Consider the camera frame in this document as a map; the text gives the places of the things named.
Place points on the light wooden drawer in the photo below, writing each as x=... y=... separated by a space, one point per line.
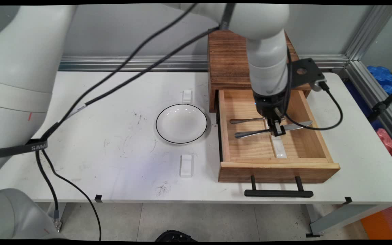
x=277 y=172

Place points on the sloping aluminium side rail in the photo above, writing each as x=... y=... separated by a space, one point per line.
x=369 y=92

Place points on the steel table knife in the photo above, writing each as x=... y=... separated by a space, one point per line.
x=250 y=133

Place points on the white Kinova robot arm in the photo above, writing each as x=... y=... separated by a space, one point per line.
x=22 y=68

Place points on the dark wooden cabinet box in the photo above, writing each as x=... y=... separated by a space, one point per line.
x=226 y=61

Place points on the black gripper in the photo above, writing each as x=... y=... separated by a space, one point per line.
x=267 y=103

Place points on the small black table clip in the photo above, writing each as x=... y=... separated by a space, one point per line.
x=348 y=200
x=98 y=198

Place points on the red plastic bag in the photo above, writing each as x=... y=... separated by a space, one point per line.
x=385 y=137

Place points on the blue plastic bag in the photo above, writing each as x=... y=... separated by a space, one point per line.
x=381 y=73

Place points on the black round floor object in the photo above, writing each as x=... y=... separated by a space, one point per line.
x=175 y=236

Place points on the black tripod stand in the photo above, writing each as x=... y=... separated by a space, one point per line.
x=381 y=106

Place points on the white plate with black rim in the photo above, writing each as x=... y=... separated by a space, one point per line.
x=181 y=123

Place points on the steel fork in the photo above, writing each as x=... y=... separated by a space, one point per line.
x=243 y=120

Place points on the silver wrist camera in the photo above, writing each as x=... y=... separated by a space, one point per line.
x=319 y=85

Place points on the upright aluminium frame post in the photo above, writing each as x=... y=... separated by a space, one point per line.
x=369 y=30

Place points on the horizontal aluminium frame rail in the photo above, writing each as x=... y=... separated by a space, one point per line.
x=131 y=63

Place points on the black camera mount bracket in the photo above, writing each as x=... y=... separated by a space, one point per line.
x=305 y=71

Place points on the orange box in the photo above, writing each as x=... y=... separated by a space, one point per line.
x=386 y=224

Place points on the grey metal table leg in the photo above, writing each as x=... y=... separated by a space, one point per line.
x=339 y=217

